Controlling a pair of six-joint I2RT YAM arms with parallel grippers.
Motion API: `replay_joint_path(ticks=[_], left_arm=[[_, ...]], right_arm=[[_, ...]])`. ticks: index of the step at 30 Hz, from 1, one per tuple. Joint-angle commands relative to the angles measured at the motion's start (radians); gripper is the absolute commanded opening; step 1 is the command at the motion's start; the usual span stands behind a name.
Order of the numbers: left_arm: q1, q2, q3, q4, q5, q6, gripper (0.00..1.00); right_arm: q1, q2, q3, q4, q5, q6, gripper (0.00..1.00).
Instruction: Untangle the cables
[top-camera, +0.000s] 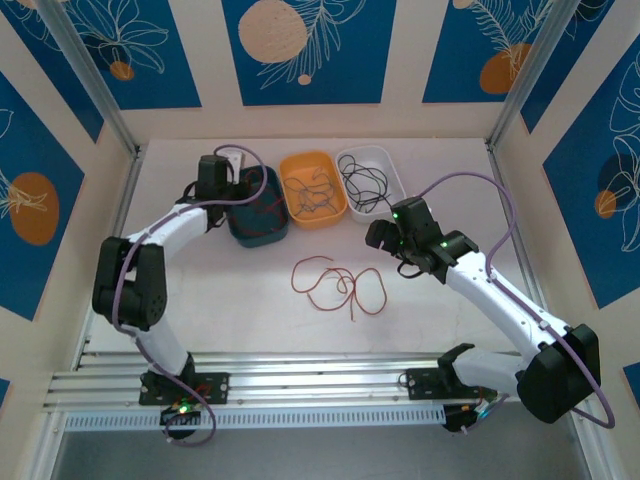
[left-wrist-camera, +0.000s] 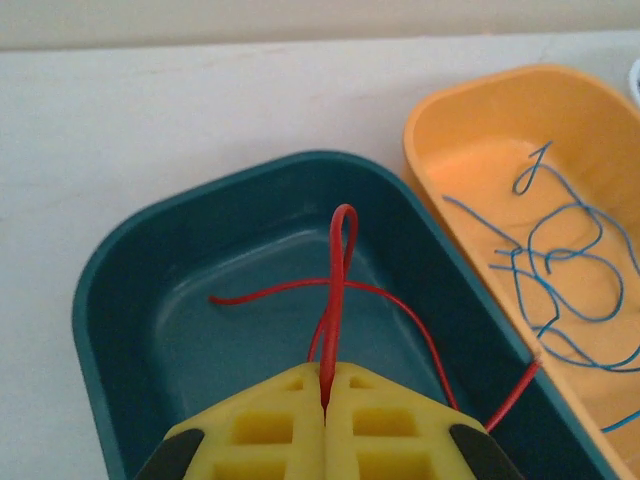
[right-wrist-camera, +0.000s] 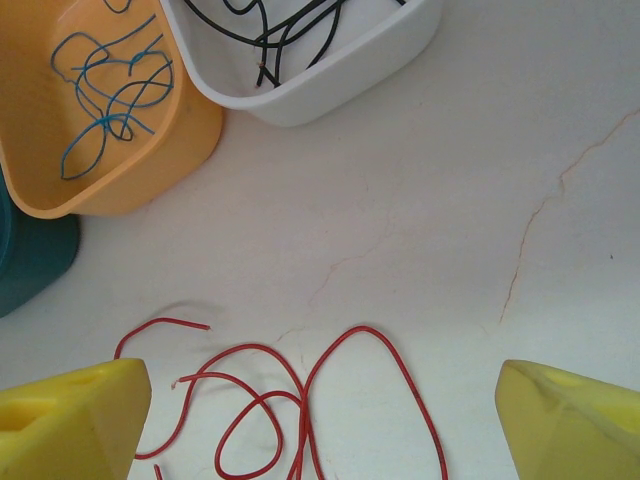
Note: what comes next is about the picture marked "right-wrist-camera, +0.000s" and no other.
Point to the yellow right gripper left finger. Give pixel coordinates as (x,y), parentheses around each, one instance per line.
(65,430)

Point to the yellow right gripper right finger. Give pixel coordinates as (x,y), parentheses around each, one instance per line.
(580,430)

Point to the teal plastic bin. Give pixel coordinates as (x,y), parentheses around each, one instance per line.
(35,260)

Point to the orange plastic bin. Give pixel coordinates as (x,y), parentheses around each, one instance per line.
(190,140)

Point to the white plastic bin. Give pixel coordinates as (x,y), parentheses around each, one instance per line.
(350,75)

